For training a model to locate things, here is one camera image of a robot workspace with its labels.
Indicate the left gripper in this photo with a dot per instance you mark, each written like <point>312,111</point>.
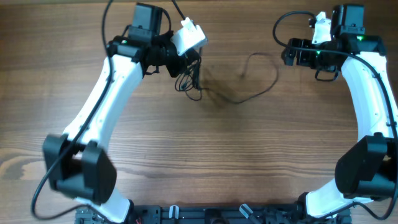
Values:
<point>184,62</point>

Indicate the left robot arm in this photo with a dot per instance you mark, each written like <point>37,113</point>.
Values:
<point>77,162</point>

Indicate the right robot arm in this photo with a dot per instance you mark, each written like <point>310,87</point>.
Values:
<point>368,171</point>

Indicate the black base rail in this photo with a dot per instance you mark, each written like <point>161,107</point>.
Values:
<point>278,214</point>

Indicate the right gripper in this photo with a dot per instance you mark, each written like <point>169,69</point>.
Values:
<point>289,51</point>

